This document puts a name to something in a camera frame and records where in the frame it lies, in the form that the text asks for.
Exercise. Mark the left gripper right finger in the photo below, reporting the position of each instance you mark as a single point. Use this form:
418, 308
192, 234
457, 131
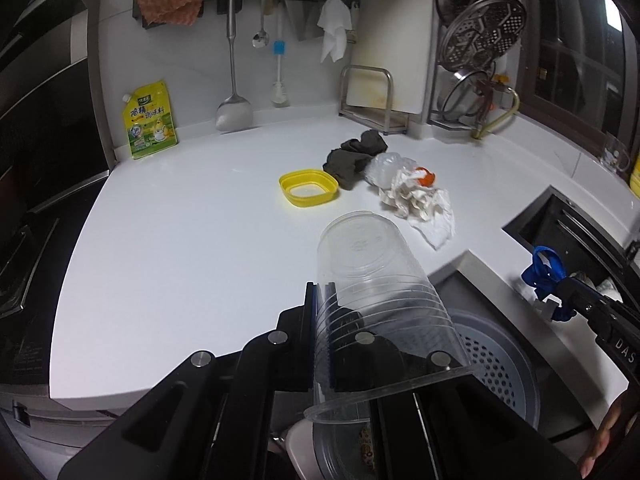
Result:
360, 360

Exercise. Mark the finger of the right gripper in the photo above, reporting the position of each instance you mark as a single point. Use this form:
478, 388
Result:
548, 307
542, 264

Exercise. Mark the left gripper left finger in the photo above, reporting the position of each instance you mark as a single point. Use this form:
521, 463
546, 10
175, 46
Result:
283, 358

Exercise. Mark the clear plastic cup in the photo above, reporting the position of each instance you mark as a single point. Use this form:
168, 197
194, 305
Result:
365, 265

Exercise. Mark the white tissue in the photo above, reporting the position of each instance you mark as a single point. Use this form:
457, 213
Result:
436, 225

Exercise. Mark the orange peel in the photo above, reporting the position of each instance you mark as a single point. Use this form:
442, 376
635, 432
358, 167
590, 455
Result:
425, 178

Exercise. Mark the yellow plastic lid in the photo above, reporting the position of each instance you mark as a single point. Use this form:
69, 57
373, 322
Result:
308, 187

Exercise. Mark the clear plastic bag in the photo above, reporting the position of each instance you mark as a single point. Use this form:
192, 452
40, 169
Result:
382, 169

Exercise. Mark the right hand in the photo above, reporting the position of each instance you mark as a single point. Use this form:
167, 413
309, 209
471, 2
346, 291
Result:
618, 421

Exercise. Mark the dishes in sink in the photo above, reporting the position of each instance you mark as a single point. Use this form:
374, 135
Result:
606, 288

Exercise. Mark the glass mug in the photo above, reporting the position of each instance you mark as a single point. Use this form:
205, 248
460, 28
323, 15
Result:
614, 155

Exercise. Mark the steel lid rack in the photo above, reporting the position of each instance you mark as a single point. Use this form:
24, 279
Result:
503, 99

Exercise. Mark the glass pot lid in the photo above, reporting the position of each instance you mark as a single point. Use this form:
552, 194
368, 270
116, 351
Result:
465, 94

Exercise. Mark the dark grey cloth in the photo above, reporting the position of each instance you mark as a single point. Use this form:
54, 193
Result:
347, 162

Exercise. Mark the steel steamer plate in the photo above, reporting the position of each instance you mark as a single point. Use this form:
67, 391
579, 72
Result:
483, 32

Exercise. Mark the steel spatula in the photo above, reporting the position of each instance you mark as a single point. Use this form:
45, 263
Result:
234, 113

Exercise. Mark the steel cutting board rack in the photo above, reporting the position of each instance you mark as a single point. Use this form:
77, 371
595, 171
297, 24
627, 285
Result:
375, 112

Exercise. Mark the blue white bottle brush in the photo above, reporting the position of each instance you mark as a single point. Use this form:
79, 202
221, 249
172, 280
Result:
279, 97

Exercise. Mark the white cutting board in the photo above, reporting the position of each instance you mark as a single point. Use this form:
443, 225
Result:
396, 35

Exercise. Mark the yellow detergent pouch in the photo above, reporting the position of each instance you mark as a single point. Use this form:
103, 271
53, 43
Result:
148, 120

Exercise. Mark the black oven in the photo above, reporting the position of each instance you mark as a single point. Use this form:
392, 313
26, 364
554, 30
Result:
55, 138

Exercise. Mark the small steel ladle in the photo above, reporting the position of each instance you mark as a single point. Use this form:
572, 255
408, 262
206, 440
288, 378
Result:
261, 38

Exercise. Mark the white hanging cloth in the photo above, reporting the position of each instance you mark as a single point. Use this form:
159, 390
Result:
335, 21

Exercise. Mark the orange hanging rag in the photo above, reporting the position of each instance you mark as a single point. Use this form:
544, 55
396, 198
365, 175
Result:
177, 12

